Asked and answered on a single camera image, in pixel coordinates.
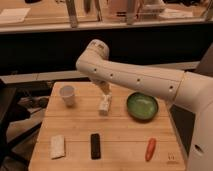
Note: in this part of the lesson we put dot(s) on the dark chair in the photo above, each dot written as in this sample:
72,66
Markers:
11,111

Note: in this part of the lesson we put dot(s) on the grey metal post left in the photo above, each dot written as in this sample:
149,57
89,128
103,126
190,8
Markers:
72,13

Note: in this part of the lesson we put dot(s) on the grey metal post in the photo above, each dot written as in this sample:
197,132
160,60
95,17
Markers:
72,13
130,11

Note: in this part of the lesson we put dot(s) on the white plastic bottle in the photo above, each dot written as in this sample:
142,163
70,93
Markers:
105,104

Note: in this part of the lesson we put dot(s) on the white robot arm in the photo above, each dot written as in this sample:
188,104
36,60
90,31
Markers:
190,91

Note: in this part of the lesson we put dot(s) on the black remote bar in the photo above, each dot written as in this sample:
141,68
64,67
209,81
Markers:
95,146

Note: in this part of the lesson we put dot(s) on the orange carrot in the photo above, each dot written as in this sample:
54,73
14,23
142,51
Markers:
150,149

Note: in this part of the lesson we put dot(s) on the white paper sheet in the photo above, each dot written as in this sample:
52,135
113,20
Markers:
16,15

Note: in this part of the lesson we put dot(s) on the green bowl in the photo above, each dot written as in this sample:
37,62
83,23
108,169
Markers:
141,106

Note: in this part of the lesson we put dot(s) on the grey metal post right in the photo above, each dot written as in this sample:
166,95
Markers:
130,11

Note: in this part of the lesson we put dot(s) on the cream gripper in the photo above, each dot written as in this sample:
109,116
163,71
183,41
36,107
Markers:
103,85

